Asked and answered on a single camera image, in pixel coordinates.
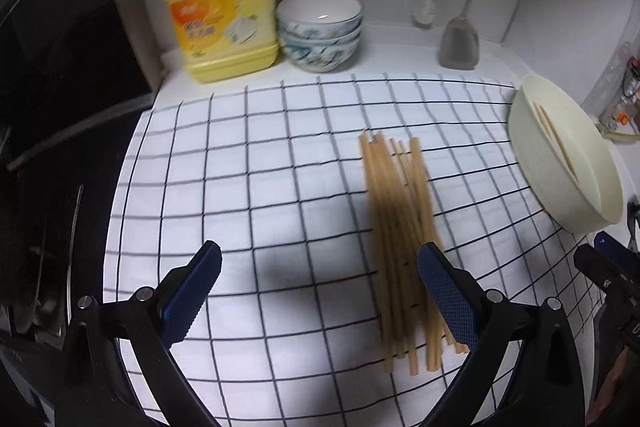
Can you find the metal hanging spatula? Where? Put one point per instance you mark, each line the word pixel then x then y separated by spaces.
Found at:
pixel 459 42

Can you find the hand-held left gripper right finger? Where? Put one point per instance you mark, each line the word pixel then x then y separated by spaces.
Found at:
pixel 450 297

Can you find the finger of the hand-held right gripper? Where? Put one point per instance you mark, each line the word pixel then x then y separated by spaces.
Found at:
pixel 597 264
pixel 610 244

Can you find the white blue patterned bowl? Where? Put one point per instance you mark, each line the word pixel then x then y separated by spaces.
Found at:
pixel 320 59
pixel 320 9
pixel 320 41

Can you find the gas valve assembly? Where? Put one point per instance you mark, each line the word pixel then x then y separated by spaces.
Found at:
pixel 622 97

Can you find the yellow dish soap bottle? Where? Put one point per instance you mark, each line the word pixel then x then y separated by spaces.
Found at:
pixel 220 22

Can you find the white black checked cloth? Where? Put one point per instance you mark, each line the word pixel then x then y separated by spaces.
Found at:
pixel 280 187

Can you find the pile of wooden chopsticks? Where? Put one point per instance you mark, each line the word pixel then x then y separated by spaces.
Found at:
pixel 395 207

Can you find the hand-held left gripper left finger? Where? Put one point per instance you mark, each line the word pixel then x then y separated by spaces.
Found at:
pixel 192 292

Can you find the cream plastic basin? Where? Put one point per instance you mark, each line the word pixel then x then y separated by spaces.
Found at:
pixel 540 157

